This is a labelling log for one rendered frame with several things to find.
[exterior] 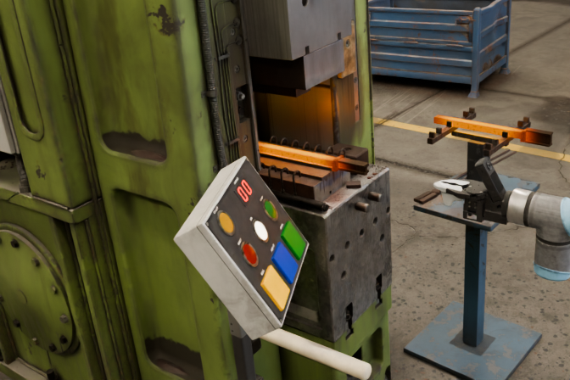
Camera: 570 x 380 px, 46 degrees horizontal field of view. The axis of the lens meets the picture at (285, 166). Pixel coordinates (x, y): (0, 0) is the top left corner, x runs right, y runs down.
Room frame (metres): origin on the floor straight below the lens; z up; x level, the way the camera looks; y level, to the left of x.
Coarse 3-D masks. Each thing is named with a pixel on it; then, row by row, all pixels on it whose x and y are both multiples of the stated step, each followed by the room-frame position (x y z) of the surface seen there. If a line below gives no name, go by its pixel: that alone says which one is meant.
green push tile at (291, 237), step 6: (288, 222) 1.44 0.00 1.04; (288, 228) 1.42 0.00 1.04; (294, 228) 1.45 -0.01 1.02; (282, 234) 1.39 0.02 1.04; (288, 234) 1.40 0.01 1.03; (294, 234) 1.43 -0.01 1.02; (288, 240) 1.39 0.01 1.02; (294, 240) 1.41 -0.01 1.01; (300, 240) 1.43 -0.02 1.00; (288, 246) 1.38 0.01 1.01; (294, 246) 1.39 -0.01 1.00; (300, 246) 1.41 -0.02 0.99; (294, 252) 1.37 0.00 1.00; (300, 252) 1.39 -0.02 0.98; (300, 258) 1.38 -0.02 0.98
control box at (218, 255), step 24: (240, 168) 1.44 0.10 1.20; (216, 192) 1.34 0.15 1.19; (240, 192) 1.37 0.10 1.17; (264, 192) 1.46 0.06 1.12; (192, 216) 1.27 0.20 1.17; (216, 216) 1.23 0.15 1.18; (240, 216) 1.30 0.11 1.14; (264, 216) 1.38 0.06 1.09; (288, 216) 1.48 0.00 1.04; (192, 240) 1.18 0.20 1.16; (216, 240) 1.18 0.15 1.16; (240, 240) 1.24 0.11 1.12; (264, 240) 1.31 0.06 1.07; (216, 264) 1.17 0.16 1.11; (240, 264) 1.18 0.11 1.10; (264, 264) 1.25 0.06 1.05; (216, 288) 1.17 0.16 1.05; (240, 288) 1.16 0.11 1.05; (240, 312) 1.16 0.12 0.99; (264, 312) 1.15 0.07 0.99
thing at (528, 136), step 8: (440, 120) 2.28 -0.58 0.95; (456, 120) 2.24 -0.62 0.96; (464, 120) 2.23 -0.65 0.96; (472, 120) 2.23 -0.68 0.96; (464, 128) 2.21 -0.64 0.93; (472, 128) 2.19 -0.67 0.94; (480, 128) 2.17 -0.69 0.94; (488, 128) 2.15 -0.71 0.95; (496, 128) 2.13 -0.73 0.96; (504, 128) 2.13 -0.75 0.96; (512, 128) 2.12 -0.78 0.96; (528, 128) 2.08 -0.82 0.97; (512, 136) 2.09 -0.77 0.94; (520, 136) 2.08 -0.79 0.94; (528, 136) 2.07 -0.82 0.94; (536, 136) 2.05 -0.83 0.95; (544, 136) 2.03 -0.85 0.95; (536, 144) 2.04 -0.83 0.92; (544, 144) 2.02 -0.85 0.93
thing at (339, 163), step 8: (264, 144) 2.03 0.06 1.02; (272, 144) 2.02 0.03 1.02; (264, 152) 2.01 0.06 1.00; (272, 152) 1.98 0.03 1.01; (280, 152) 1.97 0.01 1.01; (288, 152) 1.95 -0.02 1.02; (296, 152) 1.94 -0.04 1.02; (304, 152) 1.93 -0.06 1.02; (312, 160) 1.89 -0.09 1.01; (320, 160) 1.87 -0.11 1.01; (328, 160) 1.85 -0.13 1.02; (336, 160) 1.83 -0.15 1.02; (344, 160) 1.83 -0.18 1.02; (352, 160) 1.82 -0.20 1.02; (336, 168) 1.83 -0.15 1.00; (344, 168) 1.83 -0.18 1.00; (352, 168) 1.81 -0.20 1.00; (360, 168) 1.80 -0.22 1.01
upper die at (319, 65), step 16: (320, 48) 1.82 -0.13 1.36; (336, 48) 1.88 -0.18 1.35; (256, 64) 1.86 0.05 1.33; (272, 64) 1.82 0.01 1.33; (288, 64) 1.79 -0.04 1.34; (304, 64) 1.76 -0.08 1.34; (320, 64) 1.82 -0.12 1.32; (336, 64) 1.88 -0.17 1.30; (256, 80) 1.86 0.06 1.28; (272, 80) 1.83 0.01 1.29; (288, 80) 1.79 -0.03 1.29; (304, 80) 1.76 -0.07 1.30; (320, 80) 1.81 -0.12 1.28
